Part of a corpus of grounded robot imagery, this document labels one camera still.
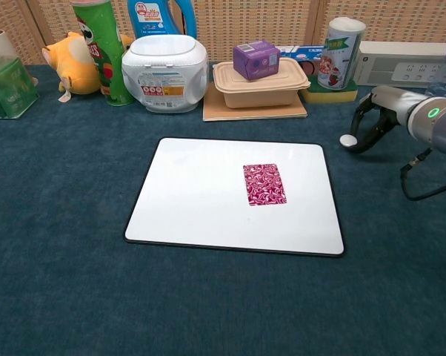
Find beige lidded lunch box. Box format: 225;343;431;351
213;57;311;110

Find white power strip box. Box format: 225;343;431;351
352;40;446;89

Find white wet wipes tub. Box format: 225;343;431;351
121;35;209;113

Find yellow green sponge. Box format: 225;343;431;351
299;79;359;105

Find blue detergent pump bottle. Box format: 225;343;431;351
127;0;198;40

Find green tea bag box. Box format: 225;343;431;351
0;56;40;120

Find brown cardboard sheet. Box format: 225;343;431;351
202;82;308;122

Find green Pringles can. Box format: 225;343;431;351
70;0;136;108

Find blue white toothpaste box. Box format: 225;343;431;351
274;44;326;63

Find purple carton box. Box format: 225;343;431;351
233;39;282;82

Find clear plastic water bottle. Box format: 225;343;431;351
425;36;446;102

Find blue cookie box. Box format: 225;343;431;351
299;59;322;78

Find white rectangular board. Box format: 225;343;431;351
124;137;346;257

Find white green snack can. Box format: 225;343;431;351
317;17;367;91

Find woven rattan folding screen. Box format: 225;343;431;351
0;0;446;66

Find small white round cap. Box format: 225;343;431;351
339;133;359;149

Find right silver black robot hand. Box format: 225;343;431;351
350;85;428;154

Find teal carpet table cover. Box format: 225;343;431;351
0;61;446;356

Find yellow plush toy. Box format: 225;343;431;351
41;31;135;104

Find cardboard tube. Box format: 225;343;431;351
0;29;19;59

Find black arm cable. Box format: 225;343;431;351
399;147;446;202

